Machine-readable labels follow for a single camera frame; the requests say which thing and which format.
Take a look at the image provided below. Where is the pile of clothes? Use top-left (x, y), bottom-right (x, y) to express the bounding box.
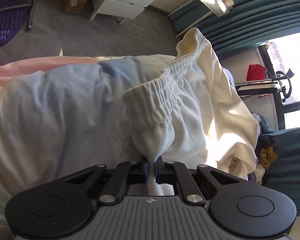
top-left (247, 113), bottom-right (278, 185)

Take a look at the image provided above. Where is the pink white bed duvet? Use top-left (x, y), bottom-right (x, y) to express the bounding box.
top-left (0, 55), bottom-right (174, 239)

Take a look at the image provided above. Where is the teal curtain near corner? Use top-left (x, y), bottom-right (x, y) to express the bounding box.
top-left (262, 127), bottom-right (300, 216)

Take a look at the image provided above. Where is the red bag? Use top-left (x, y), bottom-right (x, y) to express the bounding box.
top-left (246, 64), bottom-right (267, 81)

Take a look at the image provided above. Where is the dark framed window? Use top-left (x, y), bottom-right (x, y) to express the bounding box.
top-left (258, 33), bottom-right (300, 129)

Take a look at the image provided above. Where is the teal curtain near desk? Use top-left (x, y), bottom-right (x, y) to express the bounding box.
top-left (168, 0), bottom-right (300, 55)

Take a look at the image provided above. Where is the folding trolley metal frame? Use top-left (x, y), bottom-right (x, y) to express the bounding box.
top-left (235, 69), bottom-right (294, 102)

